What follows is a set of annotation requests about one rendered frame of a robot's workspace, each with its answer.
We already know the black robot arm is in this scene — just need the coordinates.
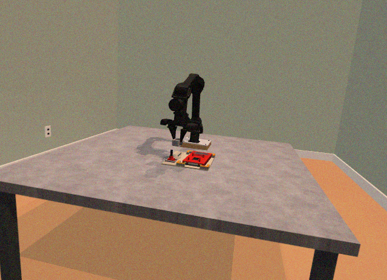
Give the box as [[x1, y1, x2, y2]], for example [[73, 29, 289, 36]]
[[169, 73, 204, 143]]

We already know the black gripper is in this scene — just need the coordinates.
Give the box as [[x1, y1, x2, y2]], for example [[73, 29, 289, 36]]
[[160, 111, 198, 142]]

